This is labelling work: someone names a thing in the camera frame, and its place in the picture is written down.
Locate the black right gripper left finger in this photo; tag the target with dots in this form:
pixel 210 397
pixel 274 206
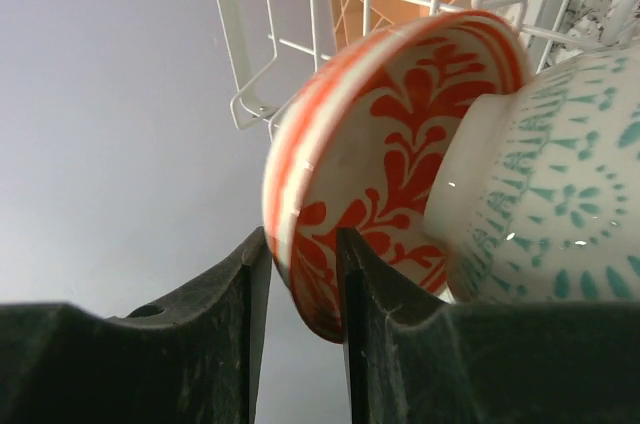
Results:
pixel 192 356

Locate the orange floral bowl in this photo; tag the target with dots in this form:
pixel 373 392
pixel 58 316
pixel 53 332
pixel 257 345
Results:
pixel 361 143

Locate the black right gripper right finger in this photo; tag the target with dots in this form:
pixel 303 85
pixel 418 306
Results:
pixel 412 358

